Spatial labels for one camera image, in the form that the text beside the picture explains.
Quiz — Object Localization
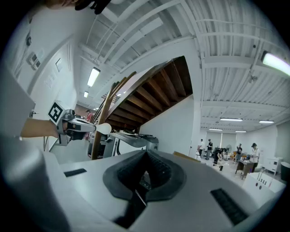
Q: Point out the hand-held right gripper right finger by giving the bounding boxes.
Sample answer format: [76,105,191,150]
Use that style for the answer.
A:
[146,150,172,188]

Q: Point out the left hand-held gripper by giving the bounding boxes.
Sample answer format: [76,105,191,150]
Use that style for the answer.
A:
[47,100,97,147]

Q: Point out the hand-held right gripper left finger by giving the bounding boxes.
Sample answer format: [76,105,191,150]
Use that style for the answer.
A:
[117,150,148,187]

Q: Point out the white plastic scoop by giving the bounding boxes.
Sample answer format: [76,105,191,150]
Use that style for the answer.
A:
[95,123,112,135]

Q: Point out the person's left forearm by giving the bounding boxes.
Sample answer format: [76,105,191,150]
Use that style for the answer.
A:
[20,117,60,138]

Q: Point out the standing fan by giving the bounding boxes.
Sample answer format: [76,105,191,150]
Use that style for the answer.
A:
[223,144,232,160]

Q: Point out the wooden staircase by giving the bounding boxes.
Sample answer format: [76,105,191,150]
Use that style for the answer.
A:
[91,56,194,160]

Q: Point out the wooden desk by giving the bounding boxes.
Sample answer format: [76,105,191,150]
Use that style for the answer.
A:
[235,159,257,180]

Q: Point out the white appliance with knobs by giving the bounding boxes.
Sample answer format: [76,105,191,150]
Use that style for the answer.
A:
[242,171,286,193]

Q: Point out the white cabinet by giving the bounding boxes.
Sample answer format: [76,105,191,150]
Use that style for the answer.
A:
[266,157,283,175]

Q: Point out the black bin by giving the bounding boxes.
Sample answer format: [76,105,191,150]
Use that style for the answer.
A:
[280,161,290,182]

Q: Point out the wall control panels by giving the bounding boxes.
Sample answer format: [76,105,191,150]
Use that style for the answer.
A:
[26,52,42,69]

